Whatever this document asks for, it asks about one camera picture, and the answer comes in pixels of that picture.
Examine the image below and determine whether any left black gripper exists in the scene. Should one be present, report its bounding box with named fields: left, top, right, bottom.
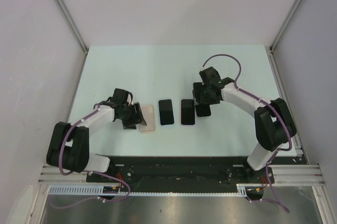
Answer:
left=118, top=102, right=146, bottom=129

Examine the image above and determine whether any beige phone case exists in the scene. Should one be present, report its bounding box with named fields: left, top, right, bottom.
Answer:
left=140, top=105, right=156, bottom=134

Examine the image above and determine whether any light blue phone case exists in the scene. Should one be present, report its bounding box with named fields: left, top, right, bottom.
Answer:
left=157, top=98, right=175, bottom=128

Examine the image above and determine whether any black phone blue edge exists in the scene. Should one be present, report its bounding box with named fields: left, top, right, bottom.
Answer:
left=158, top=99, right=175, bottom=126

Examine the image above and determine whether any purple phone case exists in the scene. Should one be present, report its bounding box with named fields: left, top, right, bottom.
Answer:
left=179, top=98, right=196, bottom=127

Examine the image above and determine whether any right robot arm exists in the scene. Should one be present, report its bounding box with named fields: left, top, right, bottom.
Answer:
left=193, top=67, right=297, bottom=182

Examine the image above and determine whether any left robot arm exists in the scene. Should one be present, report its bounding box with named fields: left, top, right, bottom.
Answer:
left=46, top=88, right=146, bottom=182

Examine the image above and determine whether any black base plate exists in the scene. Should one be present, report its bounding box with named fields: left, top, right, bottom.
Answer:
left=86, top=156, right=275, bottom=192

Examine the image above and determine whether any white slotted cable duct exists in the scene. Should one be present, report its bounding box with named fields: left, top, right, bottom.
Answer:
left=48, top=184, right=246, bottom=197

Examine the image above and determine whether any left aluminium frame post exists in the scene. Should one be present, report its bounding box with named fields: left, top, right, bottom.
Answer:
left=54, top=0, right=88, bottom=56

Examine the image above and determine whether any aluminium frame post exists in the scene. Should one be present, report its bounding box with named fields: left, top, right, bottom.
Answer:
left=54, top=0, right=88, bottom=56
left=269, top=0, right=304, bottom=53

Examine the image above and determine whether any aluminium front rail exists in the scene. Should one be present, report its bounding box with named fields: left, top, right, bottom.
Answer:
left=38, top=163, right=323, bottom=184

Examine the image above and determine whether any right aluminium frame post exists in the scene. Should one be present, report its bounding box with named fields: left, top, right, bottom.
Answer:
left=269, top=0, right=304, bottom=53

